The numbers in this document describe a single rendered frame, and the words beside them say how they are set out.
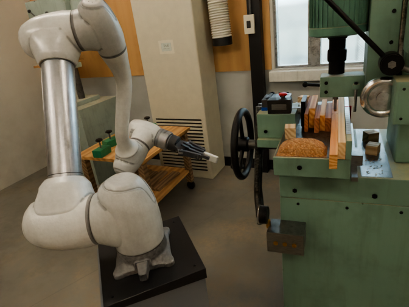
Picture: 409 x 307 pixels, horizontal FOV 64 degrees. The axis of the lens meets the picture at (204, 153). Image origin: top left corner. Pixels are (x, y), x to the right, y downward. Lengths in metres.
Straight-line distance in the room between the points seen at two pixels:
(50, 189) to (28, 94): 2.85
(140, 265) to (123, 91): 0.65
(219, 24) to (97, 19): 1.53
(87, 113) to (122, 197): 2.14
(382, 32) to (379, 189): 0.46
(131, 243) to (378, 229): 0.77
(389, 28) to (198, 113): 1.79
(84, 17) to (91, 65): 2.43
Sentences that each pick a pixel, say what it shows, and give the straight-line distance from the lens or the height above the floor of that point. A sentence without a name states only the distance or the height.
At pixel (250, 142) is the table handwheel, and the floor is 0.82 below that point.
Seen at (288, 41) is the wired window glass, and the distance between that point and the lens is 2.70.
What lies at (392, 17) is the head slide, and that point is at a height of 1.23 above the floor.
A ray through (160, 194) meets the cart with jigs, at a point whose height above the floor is 0.18.
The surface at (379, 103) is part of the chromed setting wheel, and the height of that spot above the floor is 1.00.
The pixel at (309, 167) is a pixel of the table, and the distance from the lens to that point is 0.99.
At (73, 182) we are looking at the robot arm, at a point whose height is 0.90.
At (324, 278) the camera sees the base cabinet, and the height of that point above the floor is 0.38.
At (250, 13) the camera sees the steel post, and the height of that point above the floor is 1.28.
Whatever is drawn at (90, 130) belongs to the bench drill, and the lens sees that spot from 3.05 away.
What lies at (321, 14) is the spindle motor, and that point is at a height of 1.26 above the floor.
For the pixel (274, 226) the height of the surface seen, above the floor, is 0.62.
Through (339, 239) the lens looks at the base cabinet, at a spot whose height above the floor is 0.56.
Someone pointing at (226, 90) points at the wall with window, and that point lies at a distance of 2.83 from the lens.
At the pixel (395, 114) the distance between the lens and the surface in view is 1.06.
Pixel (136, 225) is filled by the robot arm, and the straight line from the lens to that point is 0.95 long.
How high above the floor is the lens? 1.30
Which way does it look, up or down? 23 degrees down
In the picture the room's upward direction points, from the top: 7 degrees counter-clockwise
